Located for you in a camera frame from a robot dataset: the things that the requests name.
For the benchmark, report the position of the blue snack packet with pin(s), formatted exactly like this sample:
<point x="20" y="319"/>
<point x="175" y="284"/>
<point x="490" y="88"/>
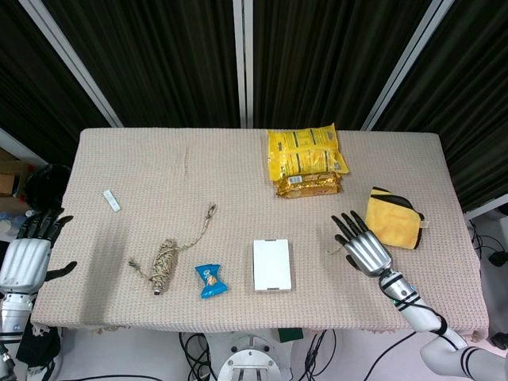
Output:
<point x="211" y="282"/>

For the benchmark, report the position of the black round object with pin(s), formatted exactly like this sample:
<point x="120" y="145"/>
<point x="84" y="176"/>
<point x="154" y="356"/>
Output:
<point x="45" y="186"/>

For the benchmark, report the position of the white partition post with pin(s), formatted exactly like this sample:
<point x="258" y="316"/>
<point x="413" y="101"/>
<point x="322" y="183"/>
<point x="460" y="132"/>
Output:
<point x="243" y="63"/>
<point x="405" y="67"/>
<point x="75" y="67"/>

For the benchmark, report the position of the beige woven tablecloth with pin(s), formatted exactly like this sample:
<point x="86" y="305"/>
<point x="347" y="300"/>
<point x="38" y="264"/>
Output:
<point x="198" y="166"/>

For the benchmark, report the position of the flat white box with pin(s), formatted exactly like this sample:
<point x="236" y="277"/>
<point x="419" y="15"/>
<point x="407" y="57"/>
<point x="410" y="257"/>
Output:
<point x="273" y="266"/>

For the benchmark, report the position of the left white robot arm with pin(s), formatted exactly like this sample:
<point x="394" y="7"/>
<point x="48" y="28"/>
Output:
<point x="12" y="313"/>

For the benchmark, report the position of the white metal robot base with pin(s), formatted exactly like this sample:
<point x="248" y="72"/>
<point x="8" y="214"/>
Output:
<point x="250" y="357"/>

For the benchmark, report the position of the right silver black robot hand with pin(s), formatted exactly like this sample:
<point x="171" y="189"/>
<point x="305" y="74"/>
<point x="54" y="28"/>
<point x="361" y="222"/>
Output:
<point x="367" y="250"/>

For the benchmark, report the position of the brown cardboard box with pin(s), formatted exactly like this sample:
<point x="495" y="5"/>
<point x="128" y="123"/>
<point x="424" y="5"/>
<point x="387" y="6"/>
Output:
<point x="8" y="178"/>

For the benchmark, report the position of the gold biscuit pack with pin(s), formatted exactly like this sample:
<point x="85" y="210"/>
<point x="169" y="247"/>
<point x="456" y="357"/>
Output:
<point x="307" y="186"/>

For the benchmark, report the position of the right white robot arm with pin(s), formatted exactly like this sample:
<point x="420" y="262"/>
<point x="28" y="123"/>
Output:
<point x="420" y="313"/>

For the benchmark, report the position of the small white plastic strip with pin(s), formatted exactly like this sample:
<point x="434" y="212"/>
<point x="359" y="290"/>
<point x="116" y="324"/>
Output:
<point x="111" y="201"/>

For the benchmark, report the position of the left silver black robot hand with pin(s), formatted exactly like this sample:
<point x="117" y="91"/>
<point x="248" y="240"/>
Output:
<point x="24" y="258"/>

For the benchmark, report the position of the yellow cloth with black trim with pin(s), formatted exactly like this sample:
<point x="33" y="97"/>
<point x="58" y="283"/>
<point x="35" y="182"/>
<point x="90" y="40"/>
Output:
<point x="391" y="224"/>

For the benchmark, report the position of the small black device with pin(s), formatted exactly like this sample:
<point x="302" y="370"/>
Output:
<point x="497" y="259"/>

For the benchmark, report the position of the yellow snack bag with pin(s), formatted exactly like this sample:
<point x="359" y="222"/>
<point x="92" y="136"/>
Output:
<point x="309" y="162"/>
<point x="301" y="137"/>

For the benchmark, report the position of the twine spool with loose end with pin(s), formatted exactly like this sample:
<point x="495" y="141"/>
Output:
<point x="164" y="262"/>

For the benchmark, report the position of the green item under table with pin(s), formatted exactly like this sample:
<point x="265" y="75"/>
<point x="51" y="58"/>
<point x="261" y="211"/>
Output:
<point x="290" y="335"/>

